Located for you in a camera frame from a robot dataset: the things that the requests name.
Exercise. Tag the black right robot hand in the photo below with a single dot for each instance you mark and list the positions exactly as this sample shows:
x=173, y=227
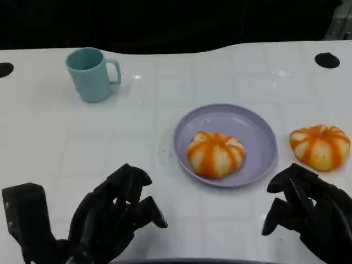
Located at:
x=324, y=214

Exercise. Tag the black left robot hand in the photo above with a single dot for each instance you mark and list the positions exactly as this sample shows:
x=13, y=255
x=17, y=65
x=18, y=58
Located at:
x=99, y=217

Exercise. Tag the orange and white bread roll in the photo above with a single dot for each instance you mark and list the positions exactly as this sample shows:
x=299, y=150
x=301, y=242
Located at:
x=215, y=155
x=320, y=147

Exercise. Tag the lilac plate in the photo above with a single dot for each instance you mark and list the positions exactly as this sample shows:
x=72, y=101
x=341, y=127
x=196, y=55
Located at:
x=255, y=143

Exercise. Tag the pale green mug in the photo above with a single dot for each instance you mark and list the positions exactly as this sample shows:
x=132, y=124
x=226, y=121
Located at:
x=88, y=82

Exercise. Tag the grey background machine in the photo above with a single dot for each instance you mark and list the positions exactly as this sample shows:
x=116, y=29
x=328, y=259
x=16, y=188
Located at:
x=339, y=19

